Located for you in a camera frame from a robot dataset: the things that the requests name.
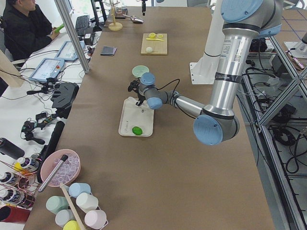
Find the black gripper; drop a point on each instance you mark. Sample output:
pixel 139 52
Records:
pixel 141 97

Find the white ceramic spoon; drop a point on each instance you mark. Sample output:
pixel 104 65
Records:
pixel 133 100

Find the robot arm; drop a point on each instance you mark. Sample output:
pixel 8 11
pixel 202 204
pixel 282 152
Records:
pixel 243 21
pixel 144 5

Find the mint green bowl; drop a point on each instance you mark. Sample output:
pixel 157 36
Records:
pixel 139 70

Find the pink bowl with ice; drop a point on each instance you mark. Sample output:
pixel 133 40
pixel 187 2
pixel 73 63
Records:
pixel 68 171

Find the cream rabbit tray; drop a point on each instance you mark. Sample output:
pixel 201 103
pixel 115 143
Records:
pixel 132 115

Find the green lime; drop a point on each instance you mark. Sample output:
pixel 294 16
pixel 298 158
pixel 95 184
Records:
pixel 137 130

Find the wooden cutting board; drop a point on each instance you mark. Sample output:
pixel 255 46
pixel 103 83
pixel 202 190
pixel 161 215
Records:
pixel 159 47

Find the grey folded cloth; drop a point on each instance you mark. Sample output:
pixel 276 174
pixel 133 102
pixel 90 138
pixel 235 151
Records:
pixel 108 51

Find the yellow plastic knife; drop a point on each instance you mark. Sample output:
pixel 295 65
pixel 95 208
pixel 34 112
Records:
pixel 155 39

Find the wooden mug tree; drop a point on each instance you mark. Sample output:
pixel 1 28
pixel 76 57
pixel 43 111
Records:
pixel 114 26

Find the metal scoop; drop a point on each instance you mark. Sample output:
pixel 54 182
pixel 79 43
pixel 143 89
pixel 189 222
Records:
pixel 134 18

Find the far teach pendant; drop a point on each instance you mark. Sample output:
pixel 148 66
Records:
pixel 67 52

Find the teach pendant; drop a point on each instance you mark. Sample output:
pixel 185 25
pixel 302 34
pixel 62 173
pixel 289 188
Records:
pixel 67 52
pixel 48 68

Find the near teach pendant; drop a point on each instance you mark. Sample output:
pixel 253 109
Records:
pixel 48 68

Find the black keyboard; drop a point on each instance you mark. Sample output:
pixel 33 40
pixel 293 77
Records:
pixel 82 23

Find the blue cup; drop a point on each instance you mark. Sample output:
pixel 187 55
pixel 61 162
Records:
pixel 76 189

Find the white cup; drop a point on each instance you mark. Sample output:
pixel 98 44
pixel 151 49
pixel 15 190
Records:
pixel 86 202

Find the wooden stick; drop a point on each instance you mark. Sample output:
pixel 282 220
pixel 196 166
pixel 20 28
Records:
pixel 74 211

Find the pink cup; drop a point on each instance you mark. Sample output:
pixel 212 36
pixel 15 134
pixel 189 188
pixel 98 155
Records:
pixel 95 219

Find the green cup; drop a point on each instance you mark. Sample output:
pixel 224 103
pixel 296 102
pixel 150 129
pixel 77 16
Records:
pixel 56 203

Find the grey cup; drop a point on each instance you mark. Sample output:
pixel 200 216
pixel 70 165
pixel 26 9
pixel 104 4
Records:
pixel 63 216

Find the seated person in black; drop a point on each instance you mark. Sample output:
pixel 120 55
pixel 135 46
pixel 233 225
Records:
pixel 27 28

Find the yellow cup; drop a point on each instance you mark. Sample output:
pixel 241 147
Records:
pixel 71 225

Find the black bottle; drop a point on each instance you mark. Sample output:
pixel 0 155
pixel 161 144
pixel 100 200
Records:
pixel 10 149

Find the red can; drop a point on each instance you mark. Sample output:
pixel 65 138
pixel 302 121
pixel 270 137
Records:
pixel 12 214

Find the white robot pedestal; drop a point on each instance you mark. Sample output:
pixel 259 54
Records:
pixel 203 71

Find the black plastic bracket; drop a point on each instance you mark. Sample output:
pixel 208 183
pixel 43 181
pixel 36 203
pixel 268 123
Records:
pixel 63 97

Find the aluminium frame post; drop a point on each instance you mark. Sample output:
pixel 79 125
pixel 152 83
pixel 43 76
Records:
pixel 72 34

